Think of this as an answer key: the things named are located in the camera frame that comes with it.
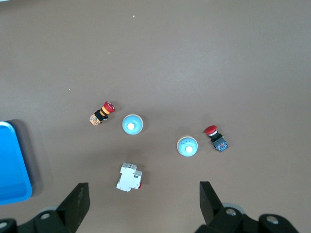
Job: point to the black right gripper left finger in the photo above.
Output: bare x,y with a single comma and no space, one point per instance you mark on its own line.
76,206

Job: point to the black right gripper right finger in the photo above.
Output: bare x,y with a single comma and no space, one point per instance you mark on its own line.
210,204

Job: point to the light blue dome bell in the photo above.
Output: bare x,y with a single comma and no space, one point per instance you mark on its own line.
132,125
187,146

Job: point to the white circuit breaker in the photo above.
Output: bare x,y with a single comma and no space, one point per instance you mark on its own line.
128,178

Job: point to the red button black blue body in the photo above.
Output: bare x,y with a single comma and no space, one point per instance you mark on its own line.
216,139

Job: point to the blue plastic tray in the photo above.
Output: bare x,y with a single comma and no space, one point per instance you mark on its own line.
12,170

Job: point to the red button orange body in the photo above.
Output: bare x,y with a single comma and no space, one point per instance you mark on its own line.
102,114

